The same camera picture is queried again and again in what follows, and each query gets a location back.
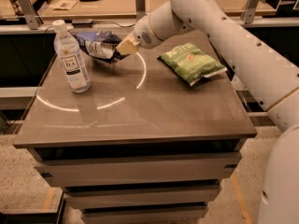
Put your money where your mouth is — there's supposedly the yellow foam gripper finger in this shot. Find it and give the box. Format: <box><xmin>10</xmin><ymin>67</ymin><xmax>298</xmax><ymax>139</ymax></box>
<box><xmin>116</xmin><ymin>33</ymin><xmax>139</xmax><ymax>55</ymax></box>

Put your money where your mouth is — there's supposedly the left metal bracket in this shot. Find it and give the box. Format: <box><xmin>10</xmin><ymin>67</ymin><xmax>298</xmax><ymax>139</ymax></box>
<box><xmin>17</xmin><ymin>0</ymin><xmax>43</xmax><ymax>30</ymax></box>

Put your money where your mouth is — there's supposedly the tan card on desk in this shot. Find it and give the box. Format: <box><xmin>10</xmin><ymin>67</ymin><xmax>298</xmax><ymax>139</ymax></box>
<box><xmin>50</xmin><ymin>0</ymin><xmax>77</xmax><ymax>10</ymax></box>

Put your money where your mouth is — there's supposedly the middle metal bracket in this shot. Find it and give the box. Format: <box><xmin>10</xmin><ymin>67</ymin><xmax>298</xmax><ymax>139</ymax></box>
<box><xmin>135</xmin><ymin>0</ymin><xmax>146</xmax><ymax>21</ymax></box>

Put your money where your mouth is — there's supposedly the blue chip bag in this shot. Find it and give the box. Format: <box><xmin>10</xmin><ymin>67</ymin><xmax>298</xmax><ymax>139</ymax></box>
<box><xmin>72</xmin><ymin>31</ymin><xmax>126</xmax><ymax>63</ymax></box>

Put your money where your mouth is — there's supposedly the clear plastic tea bottle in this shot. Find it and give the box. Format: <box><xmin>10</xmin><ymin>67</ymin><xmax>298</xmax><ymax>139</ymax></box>
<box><xmin>52</xmin><ymin>20</ymin><xmax>91</xmax><ymax>93</ymax></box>

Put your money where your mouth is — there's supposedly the grey drawer cabinet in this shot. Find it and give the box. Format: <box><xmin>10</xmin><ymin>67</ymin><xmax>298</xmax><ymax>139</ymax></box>
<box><xmin>14</xmin><ymin>31</ymin><xmax>256</xmax><ymax>224</ymax></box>

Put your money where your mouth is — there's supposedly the green chip bag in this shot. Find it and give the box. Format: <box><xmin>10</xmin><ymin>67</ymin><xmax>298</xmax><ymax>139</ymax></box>
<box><xmin>158</xmin><ymin>42</ymin><xmax>227</xmax><ymax>86</ymax></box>

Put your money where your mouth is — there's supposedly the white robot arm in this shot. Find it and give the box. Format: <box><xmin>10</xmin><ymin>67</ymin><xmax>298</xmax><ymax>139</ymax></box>
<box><xmin>117</xmin><ymin>0</ymin><xmax>299</xmax><ymax>224</ymax></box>

